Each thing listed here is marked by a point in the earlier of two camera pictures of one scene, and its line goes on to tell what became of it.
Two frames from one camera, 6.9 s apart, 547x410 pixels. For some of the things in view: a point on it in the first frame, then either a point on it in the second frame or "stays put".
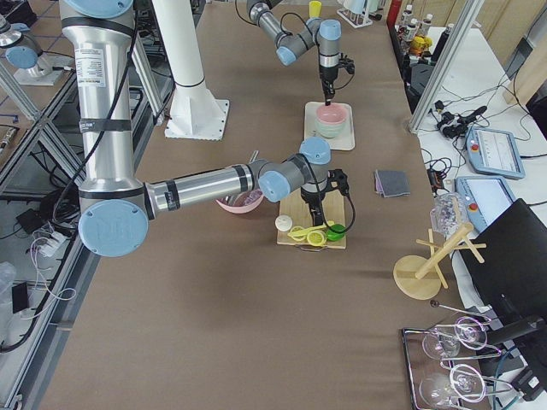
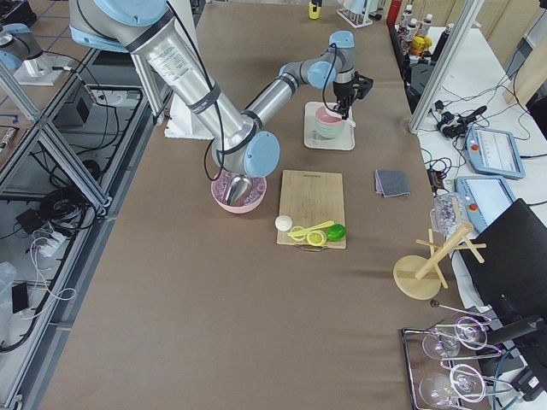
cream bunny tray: x=345 y=140 stays put
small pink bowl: x=332 y=114 stays put
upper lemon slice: x=316 y=238 stays put
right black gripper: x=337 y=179 to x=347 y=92
